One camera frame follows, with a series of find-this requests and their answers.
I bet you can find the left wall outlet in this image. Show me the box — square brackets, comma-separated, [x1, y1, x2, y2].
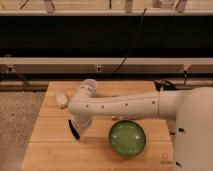
[8, 66, 14, 73]

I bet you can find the black hanging cable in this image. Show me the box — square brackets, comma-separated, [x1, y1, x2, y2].
[110, 7, 148, 74]

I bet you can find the green glass bowl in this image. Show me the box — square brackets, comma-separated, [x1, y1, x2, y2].
[108, 120, 146, 158]

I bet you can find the black floor cable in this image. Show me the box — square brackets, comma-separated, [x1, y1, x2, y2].
[153, 73, 189, 92]

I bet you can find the white wall outlet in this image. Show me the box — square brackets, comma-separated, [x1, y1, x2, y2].
[97, 66, 102, 73]

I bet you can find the wooden board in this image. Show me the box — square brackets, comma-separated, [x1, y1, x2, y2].
[22, 81, 173, 171]

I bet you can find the right wall outlet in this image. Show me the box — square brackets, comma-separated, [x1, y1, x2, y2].
[181, 64, 191, 72]

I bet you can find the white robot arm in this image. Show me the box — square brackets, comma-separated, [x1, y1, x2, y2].
[68, 83, 213, 171]

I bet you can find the clear plastic cup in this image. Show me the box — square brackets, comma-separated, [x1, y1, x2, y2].
[80, 79, 97, 92]

